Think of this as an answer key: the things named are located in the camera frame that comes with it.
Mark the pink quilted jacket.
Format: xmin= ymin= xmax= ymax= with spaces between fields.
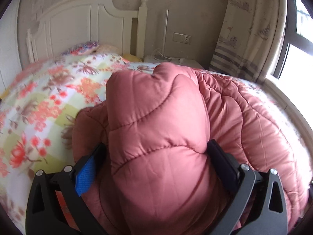
xmin=72 ymin=63 xmax=311 ymax=234

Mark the floral bed sheet mattress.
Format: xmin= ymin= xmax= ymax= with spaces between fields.
xmin=1 ymin=54 xmax=310 ymax=233

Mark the white wardrobe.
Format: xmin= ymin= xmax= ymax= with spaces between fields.
xmin=0 ymin=0 xmax=22 ymax=93

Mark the dark framed window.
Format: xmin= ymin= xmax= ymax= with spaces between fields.
xmin=272 ymin=0 xmax=312 ymax=80

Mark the colourful embroidered pillow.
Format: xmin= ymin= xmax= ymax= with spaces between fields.
xmin=61 ymin=41 xmax=99 ymax=56

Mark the beige fluffy pillow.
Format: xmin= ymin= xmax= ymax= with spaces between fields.
xmin=95 ymin=44 xmax=121 ymax=55

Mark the yellow pillow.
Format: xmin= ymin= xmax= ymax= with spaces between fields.
xmin=122 ymin=54 xmax=142 ymax=63

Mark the white bedside table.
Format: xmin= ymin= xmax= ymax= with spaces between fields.
xmin=144 ymin=55 xmax=203 ymax=69

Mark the patterned beige curtain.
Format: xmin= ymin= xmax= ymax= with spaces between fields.
xmin=210 ymin=0 xmax=287 ymax=83

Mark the white wooden headboard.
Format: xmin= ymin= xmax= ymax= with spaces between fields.
xmin=26 ymin=0 xmax=148 ymax=63

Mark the silver vertical lamp pole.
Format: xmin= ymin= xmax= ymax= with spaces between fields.
xmin=162 ymin=9 xmax=169 ymax=56

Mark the white charging cable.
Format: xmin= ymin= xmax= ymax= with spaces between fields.
xmin=147 ymin=48 xmax=186 ymax=63

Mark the wall power socket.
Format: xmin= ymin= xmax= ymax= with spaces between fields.
xmin=172 ymin=32 xmax=192 ymax=45

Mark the white paper wall notice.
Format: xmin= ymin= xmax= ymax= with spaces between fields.
xmin=31 ymin=0 xmax=45 ymax=22

